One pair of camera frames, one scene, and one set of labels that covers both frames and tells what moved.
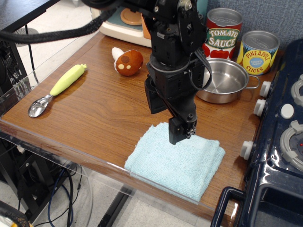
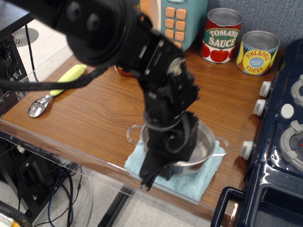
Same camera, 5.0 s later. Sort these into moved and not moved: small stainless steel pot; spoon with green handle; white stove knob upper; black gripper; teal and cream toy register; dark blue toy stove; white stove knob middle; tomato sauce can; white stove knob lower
Moved: teal and cream toy register; black gripper; small stainless steel pot
Not moved: white stove knob middle; tomato sauce can; spoon with green handle; dark blue toy stove; white stove knob upper; white stove knob lower
